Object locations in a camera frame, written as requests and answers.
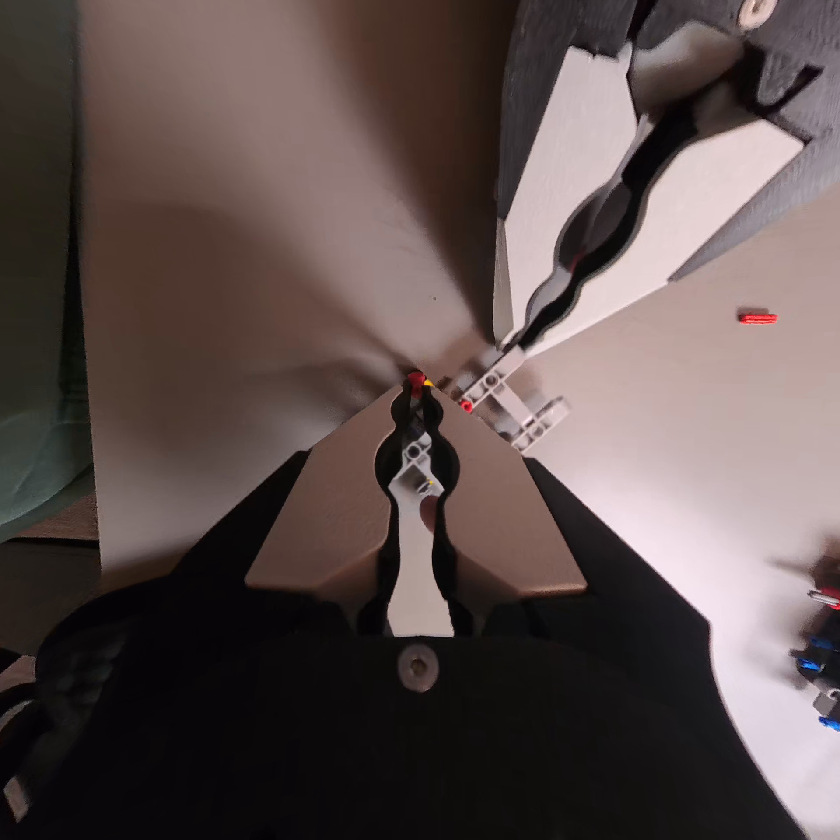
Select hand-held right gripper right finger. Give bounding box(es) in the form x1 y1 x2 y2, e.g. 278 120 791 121
422 386 588 632

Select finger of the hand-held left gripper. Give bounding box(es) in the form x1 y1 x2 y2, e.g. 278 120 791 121
507 84 807 360
492 45 639 350

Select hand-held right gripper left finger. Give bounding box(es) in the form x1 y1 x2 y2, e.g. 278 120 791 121
245 385 408 621

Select small multicoloured lego assembly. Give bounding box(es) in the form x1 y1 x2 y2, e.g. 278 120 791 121
387 346 571 522

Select black lego vehicle model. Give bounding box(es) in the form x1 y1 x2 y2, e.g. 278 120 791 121
774 538 840 731

